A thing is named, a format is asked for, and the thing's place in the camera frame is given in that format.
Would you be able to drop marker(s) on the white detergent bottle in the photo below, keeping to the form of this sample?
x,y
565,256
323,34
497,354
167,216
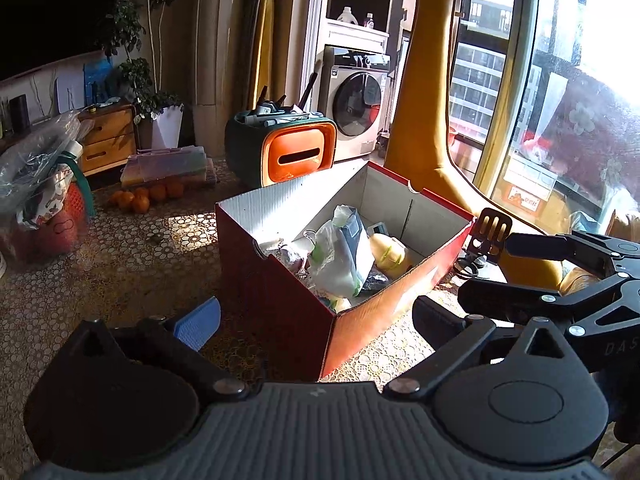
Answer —
x,y
346,16

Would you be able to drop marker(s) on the orange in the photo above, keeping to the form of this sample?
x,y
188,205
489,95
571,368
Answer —
x,y
141,203
114,198
158,193
175,189
126,200

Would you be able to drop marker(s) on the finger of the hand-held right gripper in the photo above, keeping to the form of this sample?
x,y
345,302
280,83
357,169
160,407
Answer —
x,y
550,247
510,302

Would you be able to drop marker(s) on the black phone stand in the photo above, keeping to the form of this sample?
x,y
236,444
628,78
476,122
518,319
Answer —
x,y
492,227

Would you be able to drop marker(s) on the wooden drawer cabinet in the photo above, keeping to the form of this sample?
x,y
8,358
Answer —
x,y
107,135

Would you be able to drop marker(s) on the silver washing machine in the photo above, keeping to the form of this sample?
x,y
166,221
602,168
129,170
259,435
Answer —
x,y
355,105

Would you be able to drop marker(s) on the cream standing air conditioner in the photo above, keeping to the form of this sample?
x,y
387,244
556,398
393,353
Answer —
x,y
225,60

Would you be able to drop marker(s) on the small clear bottle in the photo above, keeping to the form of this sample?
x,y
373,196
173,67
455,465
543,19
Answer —
x,y
369,21

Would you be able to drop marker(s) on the potted green plant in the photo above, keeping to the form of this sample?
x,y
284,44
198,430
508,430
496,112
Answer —
x,y
140,75

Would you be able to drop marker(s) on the clear plastic organizer box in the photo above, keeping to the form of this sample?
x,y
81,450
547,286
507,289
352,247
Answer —
x,y
170,165

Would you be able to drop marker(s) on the desktop with gold lace tablecloth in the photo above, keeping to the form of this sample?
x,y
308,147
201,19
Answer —
x,y
125,280

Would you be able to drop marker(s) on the yellow plush dog toy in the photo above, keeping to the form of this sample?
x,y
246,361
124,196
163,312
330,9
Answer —
x,y
392,255

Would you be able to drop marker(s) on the white wet wipe pack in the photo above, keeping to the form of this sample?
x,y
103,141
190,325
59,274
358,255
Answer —
x,y
340,255

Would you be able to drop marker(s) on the yellow curtain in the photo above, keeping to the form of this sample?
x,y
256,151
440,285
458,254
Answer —
x,y
275,35

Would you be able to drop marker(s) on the long brush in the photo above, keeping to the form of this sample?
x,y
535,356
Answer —
x,y
310,85

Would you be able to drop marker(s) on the red plastic basket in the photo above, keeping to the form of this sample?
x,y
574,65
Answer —
x,y
55,230

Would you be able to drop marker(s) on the black television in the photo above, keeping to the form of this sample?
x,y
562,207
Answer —
x,y
50,15

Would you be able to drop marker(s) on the black speaker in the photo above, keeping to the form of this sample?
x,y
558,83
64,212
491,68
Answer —
x,y
19,112

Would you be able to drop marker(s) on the yellow giraffe figure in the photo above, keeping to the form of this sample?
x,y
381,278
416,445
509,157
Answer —
x,y
425,85

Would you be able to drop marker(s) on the clear plastic bag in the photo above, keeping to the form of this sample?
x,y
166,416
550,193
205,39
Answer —
x,y
35,160

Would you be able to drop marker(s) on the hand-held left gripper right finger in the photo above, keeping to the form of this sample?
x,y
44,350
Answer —
x,y
437,322

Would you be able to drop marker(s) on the green orange storage caddy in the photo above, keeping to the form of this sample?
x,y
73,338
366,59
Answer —
x,y
295,152

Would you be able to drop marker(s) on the red cardboard box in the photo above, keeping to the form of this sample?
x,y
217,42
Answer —
x,y
280,310

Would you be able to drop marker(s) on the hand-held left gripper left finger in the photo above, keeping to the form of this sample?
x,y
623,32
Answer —
x,y
200,322

